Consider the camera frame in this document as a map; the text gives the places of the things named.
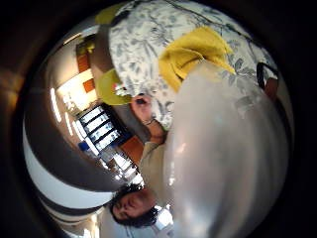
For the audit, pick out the yellow cloth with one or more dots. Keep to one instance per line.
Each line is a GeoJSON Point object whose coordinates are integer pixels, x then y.
{"type": "Point", "coordinates": [191, 49]}

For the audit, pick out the orange wall panel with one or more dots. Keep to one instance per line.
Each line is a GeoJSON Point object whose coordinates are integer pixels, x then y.
{"type": "Point", "coordinates": [88, 85]}
{"type": "Point", "coordinates": [83, 62]}

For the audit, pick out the person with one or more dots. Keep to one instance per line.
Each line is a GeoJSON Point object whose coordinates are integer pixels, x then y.
{"type": "Point", "coordinates": [155, 172]}

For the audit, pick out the grey floral tablecloth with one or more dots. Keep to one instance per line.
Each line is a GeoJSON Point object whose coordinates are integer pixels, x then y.
{"type": "Point", "coordinates": [142, 43]}

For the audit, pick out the long ceiling lamp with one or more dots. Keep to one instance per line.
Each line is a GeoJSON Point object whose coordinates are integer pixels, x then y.
{"type": "Point", "coordinates": [55, 105]}

